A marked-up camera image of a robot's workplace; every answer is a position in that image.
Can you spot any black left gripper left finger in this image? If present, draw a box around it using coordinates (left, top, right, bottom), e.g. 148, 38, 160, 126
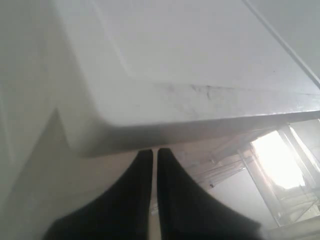
43, 149, 153, 240

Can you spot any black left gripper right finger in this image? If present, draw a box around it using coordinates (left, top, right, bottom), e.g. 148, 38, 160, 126
157, 148, 264, 240

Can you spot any white translucent drawer cabinet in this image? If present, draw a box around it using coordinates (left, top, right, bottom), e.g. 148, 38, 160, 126
0, 0, 320, 240

